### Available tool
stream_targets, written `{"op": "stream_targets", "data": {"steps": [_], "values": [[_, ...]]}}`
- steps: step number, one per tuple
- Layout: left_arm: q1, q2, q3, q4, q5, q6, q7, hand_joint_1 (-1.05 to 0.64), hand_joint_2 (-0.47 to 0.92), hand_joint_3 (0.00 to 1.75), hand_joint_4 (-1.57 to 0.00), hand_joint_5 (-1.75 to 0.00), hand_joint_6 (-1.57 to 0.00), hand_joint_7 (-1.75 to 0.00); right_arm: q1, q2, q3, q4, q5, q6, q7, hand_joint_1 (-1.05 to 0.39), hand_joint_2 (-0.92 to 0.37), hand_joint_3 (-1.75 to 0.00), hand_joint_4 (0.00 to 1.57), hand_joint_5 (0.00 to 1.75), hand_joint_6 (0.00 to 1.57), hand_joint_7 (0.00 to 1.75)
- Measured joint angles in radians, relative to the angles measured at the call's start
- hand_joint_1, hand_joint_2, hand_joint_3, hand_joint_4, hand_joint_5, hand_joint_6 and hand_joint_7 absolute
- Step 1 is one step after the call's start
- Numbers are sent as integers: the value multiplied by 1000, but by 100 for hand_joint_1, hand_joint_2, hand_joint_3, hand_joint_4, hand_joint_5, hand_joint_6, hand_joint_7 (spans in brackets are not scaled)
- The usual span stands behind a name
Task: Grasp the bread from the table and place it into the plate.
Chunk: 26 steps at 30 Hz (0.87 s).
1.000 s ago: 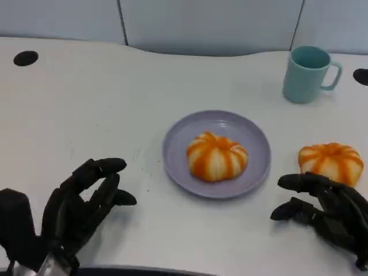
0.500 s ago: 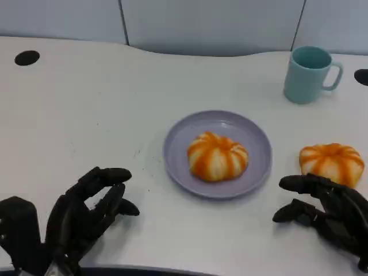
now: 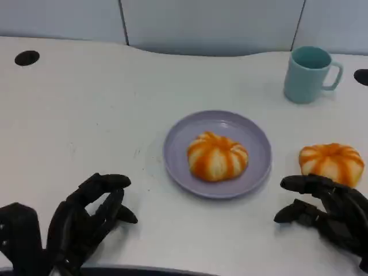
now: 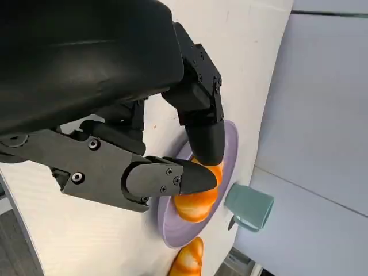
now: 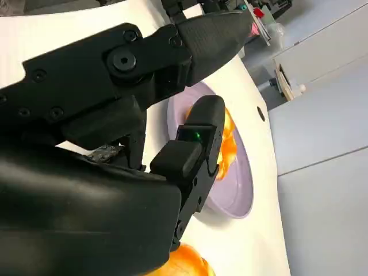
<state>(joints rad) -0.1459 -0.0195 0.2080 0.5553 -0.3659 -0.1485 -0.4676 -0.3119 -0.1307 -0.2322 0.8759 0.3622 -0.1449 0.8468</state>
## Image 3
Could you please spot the orange and white bread roll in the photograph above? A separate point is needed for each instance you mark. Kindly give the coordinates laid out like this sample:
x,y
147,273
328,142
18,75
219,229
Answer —
x,y
218,158
330,161

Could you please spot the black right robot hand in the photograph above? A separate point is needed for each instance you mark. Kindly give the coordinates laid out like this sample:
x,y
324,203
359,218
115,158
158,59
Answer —
x,y
342,218

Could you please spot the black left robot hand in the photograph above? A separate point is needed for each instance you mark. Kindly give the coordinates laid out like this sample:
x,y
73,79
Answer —
x,y
74,224

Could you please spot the lilac plate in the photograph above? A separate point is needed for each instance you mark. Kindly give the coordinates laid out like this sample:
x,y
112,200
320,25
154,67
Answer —
x,y
175,149

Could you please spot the black table grommet hole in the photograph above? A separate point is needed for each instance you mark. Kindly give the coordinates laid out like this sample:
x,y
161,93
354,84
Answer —
x,y
27,58
362,77

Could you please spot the pale green mug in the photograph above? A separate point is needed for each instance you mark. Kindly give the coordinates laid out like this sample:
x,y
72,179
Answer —
x,y
304,82

